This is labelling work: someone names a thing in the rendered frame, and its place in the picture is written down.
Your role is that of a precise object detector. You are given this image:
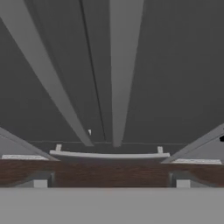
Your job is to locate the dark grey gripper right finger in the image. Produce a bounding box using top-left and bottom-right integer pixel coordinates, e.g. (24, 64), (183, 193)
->
(167, 171), (218, 188)

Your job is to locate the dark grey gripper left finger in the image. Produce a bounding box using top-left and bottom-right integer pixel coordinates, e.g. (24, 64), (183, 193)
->
(4, 171), (56, 188)

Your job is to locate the dark grey fridge door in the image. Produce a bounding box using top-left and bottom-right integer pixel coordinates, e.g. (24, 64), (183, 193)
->
(0, 0), (105, 144)
(80, 0), (224, 145)

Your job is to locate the grey cabinet side panel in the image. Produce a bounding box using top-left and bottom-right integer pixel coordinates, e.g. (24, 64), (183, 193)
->
(0, 126), (60, 162)
(160, 123), (224, 165)

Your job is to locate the pale grey fridge drawer handle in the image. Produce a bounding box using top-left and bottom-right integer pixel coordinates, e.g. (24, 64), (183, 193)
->
(48, 143), (172, 160)

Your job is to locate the long grey fridge door handle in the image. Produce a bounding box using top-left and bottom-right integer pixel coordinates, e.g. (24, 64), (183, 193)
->
(0, 0), (95, 147)
(108, 0), (145, 148)

